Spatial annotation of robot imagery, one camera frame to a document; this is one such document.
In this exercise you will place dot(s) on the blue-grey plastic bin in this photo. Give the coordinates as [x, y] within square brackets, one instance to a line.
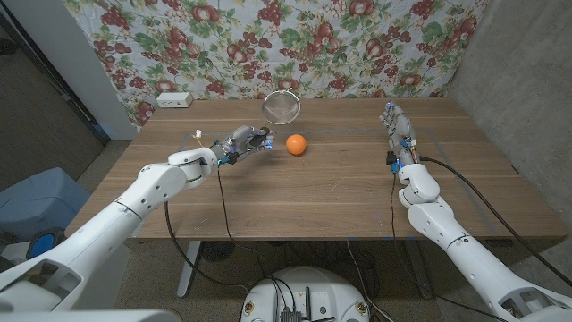
[40, 201]

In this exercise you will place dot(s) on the orange fruit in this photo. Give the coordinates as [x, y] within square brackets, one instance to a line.
[296, 145]

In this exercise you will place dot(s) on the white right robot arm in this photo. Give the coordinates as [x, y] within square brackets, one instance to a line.
[465, 250]

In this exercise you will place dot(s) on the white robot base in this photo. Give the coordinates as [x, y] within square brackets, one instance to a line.
[330, 295]

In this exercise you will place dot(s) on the blue and black pad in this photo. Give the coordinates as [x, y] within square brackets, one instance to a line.
[42, 243]

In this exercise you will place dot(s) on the white table leg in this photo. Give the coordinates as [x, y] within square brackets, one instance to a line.
[187, 273]

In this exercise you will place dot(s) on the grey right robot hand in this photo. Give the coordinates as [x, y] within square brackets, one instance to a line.
[399, 129]

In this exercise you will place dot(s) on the dark grey door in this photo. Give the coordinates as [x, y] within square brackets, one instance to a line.
[36, 125]

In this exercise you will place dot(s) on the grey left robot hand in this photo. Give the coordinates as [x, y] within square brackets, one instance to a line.
[241, 142]

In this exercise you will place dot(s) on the grey table leg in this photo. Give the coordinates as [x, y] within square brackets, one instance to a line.
[420, 273]

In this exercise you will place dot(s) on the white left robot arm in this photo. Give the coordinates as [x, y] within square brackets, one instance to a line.
[111, 228]

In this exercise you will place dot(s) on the round black fan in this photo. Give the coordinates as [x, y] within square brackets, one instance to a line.
[217, 251]

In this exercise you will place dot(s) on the white power strip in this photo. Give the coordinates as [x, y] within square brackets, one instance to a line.
[174, 100]

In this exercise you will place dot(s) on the floral fruit print backdrop cloth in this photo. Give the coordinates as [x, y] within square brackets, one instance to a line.
[335, 49]

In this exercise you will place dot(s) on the white robot chest edge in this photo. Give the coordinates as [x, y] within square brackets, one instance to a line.
[89, 316]

